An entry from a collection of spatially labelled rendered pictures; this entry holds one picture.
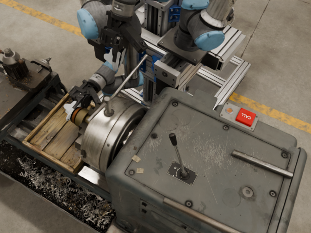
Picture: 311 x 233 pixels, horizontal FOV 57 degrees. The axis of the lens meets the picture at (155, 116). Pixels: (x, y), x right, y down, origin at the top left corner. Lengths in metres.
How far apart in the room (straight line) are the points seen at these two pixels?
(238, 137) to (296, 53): 2.50
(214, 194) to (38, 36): 2.78
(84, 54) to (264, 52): 1.90
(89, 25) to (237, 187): 0.78
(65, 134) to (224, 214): 0.87
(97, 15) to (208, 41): 0.45
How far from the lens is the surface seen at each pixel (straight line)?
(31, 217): 2.33
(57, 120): 1.53
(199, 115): 1.08
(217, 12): 1.18
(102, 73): 1.37
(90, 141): 1.09
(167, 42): 1.45
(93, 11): 1.18
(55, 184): 1.73
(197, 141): 1.02
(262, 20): 3.75
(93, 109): 1.22
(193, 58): 1.39
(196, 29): 1.23
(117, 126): 1.05
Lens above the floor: 2.13
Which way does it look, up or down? 57 degrees down
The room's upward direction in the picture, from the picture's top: 5 degrees clockwise
